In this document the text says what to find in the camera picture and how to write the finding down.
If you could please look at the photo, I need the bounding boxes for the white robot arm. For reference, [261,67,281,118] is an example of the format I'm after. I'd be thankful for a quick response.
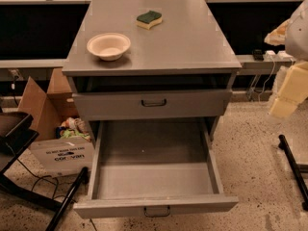
[265,0,308,118]

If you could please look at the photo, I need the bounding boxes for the grey drawer cabinet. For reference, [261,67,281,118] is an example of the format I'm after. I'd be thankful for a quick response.
[63,0,241,139]

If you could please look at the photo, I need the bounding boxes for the grey drawer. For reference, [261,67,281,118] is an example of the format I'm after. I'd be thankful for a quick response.
[73,90,232,120]
[74,118,238,218]

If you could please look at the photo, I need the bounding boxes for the black cable on floor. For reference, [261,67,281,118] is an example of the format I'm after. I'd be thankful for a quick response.
[6,142,98,231]

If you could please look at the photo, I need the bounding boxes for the white power strip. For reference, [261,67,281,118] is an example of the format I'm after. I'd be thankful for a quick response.
[277,51,294,61]

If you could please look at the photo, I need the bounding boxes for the white charger cable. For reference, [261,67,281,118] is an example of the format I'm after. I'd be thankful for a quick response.
[258,55,277,102]

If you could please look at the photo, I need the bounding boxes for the black small device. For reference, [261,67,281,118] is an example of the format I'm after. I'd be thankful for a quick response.
[252,49,264,61]

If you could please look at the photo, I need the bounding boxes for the black stand leg right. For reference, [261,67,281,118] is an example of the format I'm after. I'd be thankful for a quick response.
[278,135,308,211]

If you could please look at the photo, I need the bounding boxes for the open cardboard box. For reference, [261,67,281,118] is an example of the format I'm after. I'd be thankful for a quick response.
[18,68,94,177]

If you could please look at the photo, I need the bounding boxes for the white power adapter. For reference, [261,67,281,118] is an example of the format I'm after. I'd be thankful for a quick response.
[265,50,276,60]

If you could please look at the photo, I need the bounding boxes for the white paper bowl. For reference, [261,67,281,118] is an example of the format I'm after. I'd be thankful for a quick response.
[87,33,131,62]

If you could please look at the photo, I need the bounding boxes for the colourful toys in box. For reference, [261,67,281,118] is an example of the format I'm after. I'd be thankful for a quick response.
[56,117,91,141]

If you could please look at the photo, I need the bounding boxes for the green yellow sponge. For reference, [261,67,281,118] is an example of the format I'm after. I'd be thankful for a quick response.
[136,11,163,30]

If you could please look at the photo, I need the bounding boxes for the black stand left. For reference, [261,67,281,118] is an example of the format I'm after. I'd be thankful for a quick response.
[0,112,89,231]

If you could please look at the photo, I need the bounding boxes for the grey top drawer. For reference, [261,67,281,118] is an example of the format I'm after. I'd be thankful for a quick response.
[73,90,232,120]

